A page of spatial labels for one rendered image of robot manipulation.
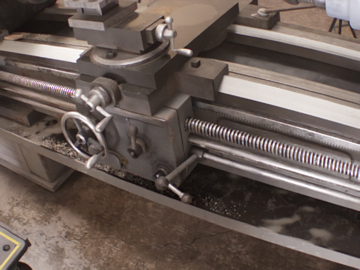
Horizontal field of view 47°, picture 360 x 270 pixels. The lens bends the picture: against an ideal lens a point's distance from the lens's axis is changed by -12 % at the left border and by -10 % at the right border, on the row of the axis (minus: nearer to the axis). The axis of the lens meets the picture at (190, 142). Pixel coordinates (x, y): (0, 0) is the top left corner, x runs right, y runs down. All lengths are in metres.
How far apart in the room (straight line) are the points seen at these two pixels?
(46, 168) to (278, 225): 1.30
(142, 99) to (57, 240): 1.07
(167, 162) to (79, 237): 0.85
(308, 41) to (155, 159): 0.66
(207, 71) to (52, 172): 1.27
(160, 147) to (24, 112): 0.99
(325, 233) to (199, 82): 0.64
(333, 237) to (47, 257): 1.31
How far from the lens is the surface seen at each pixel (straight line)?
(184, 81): 1.39
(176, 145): 1.40
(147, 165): 1.52
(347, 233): 1.52
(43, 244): 2.20
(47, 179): 2.42
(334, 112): 1.26
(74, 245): 2.13
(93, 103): 1.33
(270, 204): 1.58
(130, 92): 1.34
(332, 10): 1.30
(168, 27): 1.31
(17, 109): 2.28
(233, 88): 1.35
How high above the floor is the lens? 1.59
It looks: 40 degrees down
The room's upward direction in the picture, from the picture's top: 9 degrees counter-clockwise
